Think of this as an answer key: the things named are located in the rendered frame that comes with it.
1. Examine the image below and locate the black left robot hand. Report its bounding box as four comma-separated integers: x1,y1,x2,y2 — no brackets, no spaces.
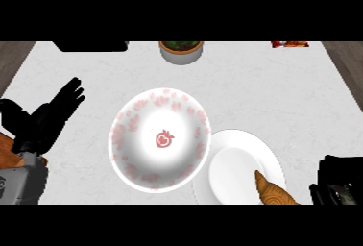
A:
0,76,89,156

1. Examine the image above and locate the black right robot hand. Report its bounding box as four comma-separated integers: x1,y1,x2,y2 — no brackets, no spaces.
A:
309,154,363,206

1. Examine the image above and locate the white plate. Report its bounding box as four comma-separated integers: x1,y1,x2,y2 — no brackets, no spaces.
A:
191,128,288,206

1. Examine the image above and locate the white bowl with pink strawberries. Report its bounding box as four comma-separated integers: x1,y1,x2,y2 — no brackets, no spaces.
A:
108,87,213,194

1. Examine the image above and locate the brown wooden board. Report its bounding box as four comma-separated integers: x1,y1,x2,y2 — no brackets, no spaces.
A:
0,132,49,169

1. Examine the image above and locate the black appliance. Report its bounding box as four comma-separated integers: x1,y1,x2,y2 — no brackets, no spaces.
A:
52,40,130,54

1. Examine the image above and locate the grey pot with green plant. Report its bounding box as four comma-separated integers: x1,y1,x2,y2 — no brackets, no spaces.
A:
158,40,205,66

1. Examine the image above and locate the red and orange packet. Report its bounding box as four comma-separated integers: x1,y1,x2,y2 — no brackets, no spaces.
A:
270,40,310,49

